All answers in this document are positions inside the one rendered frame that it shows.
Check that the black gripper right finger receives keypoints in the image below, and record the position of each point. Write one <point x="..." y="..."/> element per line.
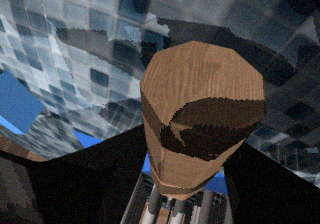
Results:
<point x="263" y="192"/>

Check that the blue flat strip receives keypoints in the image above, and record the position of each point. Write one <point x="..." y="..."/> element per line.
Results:
<point x="217" y="184"/>

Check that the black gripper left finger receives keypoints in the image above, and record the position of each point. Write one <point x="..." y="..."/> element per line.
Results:
<point x="90" y="186"/>

